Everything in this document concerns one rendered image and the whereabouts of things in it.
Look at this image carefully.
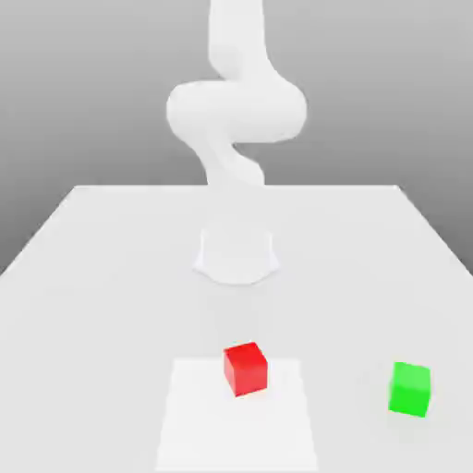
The small red cube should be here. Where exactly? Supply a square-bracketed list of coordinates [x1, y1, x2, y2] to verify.
[223, 341, 269, 398]

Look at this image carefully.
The small green cube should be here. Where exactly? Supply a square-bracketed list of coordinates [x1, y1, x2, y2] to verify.
[387, 360, 432, 419]

